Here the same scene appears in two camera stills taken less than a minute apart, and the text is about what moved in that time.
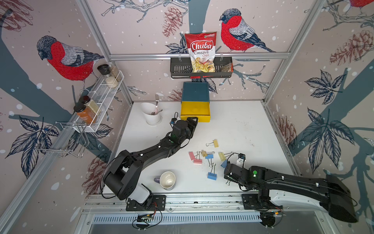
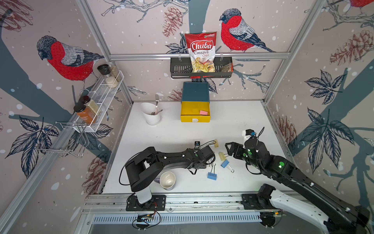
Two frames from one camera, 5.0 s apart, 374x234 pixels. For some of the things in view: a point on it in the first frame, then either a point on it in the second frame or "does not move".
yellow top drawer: [200, 109] does not move
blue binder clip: [224, 164] does not move
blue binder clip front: [211, 175] does not move
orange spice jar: [85, 113] does not move
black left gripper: [193, 126] -> [204, 165]
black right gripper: [224, 177] -> [234, 145]
